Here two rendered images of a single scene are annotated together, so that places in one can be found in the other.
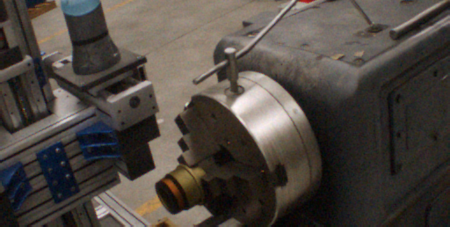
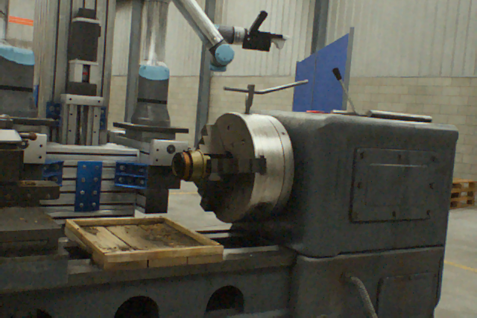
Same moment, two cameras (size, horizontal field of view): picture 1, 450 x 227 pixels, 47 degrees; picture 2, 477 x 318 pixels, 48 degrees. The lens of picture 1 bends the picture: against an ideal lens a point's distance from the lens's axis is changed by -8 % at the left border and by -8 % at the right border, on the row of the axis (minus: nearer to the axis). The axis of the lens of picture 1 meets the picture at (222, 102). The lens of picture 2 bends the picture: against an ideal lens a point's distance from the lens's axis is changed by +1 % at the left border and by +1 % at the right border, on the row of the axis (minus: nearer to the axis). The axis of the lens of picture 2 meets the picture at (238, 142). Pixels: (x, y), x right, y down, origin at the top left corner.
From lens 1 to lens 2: 69 cm
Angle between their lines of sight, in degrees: 23
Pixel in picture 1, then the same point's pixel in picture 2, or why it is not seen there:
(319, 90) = (303, 125)
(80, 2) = (155, 70)
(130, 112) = (165, 155)
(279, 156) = (264, 151)
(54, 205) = (71, 211)
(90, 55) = (148, 112)
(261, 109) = (261, 123)
